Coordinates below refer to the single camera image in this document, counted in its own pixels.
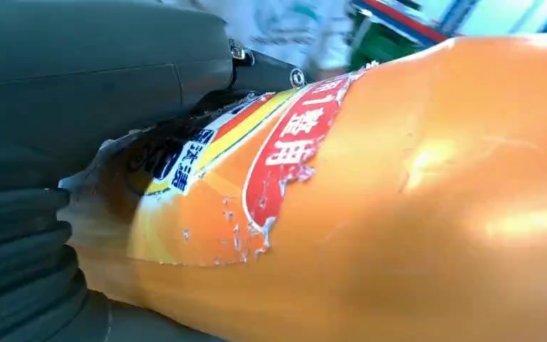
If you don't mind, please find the person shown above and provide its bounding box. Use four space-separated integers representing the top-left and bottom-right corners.
160 0 356 83

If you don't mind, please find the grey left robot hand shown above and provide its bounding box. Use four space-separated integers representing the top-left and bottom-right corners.
0 0 313 195

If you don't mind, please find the red and blue striped rail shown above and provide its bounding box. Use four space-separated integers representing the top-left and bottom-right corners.
351 0 451 48

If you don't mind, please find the green table mat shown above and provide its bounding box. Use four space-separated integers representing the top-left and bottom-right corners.
348 13 427 73

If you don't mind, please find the orange drink bottle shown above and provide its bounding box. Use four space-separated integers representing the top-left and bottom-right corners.
58 33 547 342

